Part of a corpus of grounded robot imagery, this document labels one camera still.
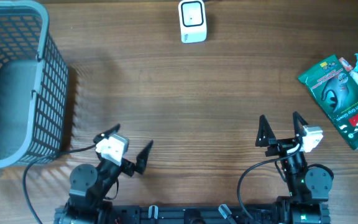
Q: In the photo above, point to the red snack packet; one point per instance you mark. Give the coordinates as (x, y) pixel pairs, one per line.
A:
(348, 67)

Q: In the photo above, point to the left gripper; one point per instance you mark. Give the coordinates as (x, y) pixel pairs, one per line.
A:
(128, 168)

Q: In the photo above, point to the green 3M gloves package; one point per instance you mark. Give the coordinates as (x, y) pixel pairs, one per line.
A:
(336, 92)

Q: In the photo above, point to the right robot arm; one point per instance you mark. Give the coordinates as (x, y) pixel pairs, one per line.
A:
(308, 185)

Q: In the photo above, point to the grey plastic shopping basket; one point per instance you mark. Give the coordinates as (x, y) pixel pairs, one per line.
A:
(33, 86)

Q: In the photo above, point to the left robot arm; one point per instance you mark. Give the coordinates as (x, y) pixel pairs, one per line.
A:
(89, 185)

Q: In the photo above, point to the white barcode scanner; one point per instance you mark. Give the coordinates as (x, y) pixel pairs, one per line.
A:
(192, 16)

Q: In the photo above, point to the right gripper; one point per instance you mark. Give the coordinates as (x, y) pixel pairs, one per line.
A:
(281, 145)

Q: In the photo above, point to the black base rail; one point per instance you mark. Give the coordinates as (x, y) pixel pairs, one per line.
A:
(262, 213)

